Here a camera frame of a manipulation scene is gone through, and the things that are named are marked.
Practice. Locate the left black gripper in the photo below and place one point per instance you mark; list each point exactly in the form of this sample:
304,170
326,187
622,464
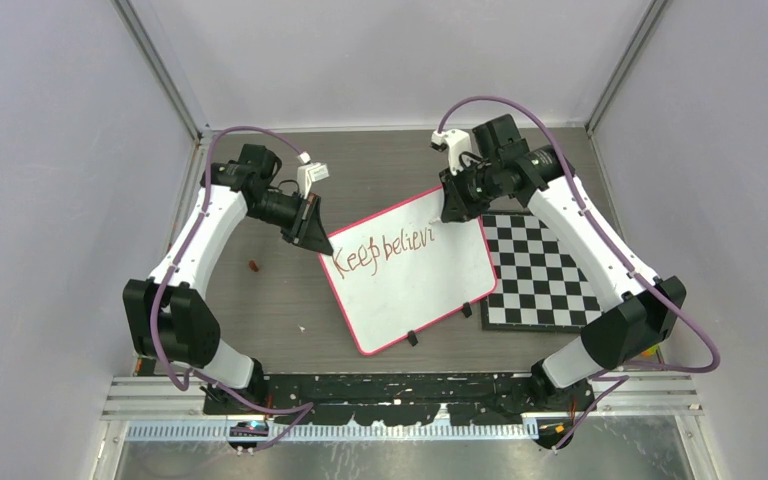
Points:
313,235

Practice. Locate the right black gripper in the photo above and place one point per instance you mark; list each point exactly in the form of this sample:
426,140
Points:
457,207

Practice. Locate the pink framed whiteboard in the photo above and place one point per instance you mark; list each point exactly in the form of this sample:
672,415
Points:
392,272

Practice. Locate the black white checkerboard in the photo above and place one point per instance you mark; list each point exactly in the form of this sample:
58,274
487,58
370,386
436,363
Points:
539,286

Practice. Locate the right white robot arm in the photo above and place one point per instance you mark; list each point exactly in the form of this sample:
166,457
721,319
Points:
639,307

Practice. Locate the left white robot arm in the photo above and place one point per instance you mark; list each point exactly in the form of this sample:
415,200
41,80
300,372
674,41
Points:
167,313

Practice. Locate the left black whiteboard foot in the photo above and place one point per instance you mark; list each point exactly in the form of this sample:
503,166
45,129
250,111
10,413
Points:
412,338

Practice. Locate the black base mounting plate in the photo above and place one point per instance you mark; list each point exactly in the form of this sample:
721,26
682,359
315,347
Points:
469,399

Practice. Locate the orange plastic toy block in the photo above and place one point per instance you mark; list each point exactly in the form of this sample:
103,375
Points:
650,352

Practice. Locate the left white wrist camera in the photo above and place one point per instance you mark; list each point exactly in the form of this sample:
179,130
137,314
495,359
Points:
309,172

